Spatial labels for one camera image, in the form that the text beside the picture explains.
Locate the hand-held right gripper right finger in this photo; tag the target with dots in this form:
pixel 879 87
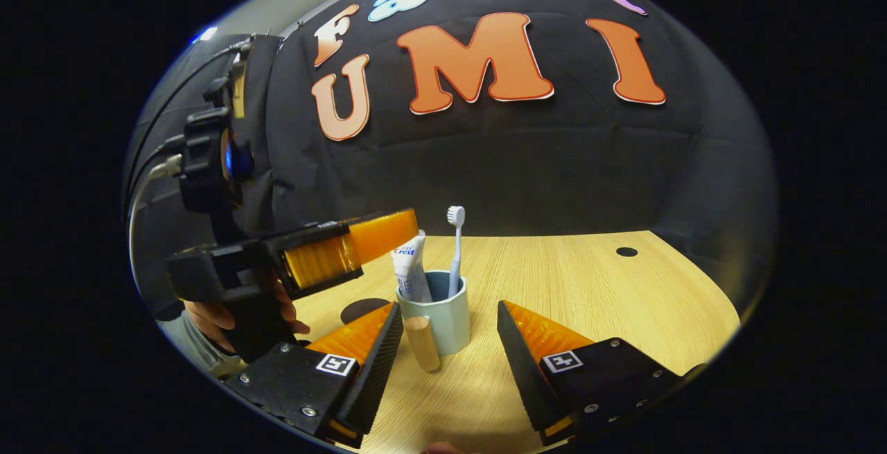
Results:
pixel 523 371

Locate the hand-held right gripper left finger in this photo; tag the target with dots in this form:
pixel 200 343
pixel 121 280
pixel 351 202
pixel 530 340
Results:
pixel 378 371

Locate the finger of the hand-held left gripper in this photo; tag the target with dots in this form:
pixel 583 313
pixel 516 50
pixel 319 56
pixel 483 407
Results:
pixel 378 236

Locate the white toothpaste tube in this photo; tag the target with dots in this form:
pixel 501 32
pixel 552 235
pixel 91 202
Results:
pixel 409 267

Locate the round brown coaster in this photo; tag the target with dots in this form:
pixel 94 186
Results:
pixel 360 310

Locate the white toothbrush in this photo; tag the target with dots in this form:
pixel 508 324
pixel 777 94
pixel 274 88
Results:
pixel 455 260

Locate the wooden desktop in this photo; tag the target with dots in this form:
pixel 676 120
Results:
pixel 589 301

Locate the black backdrop cloth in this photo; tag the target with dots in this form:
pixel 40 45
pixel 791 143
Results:
pixel 520 163

